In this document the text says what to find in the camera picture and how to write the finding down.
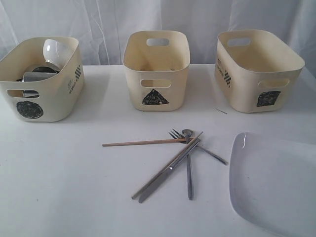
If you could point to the horizontal wooden chopstick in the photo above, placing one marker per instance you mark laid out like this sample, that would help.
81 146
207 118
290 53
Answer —
164 141

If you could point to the steel table knife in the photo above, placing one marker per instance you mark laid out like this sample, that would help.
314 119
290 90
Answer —
167 172

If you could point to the diagonal wooden chopstick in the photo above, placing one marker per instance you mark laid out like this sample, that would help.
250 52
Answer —
165 167

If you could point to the white ceramic bowl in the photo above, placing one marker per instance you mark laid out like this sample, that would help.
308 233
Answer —
56 52

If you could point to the steel fork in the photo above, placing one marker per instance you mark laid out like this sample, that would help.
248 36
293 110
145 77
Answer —
176 135

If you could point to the steel spoon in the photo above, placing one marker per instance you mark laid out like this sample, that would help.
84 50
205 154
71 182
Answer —
189 172

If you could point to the cream bin with triangle mark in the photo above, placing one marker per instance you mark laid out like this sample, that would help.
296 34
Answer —
156 65

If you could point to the cream bin with square mark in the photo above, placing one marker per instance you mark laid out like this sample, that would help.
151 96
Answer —
256 70

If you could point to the tall steel mug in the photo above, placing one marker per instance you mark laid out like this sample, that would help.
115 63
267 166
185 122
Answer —
33 77

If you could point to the white curtain backdrop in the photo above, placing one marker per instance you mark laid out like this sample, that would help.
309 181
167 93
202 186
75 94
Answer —
103 27

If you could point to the white square plate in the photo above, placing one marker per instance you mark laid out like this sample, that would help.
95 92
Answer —
272 184

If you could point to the cream bin with circle mark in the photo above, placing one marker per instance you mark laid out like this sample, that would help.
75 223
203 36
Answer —
48 100

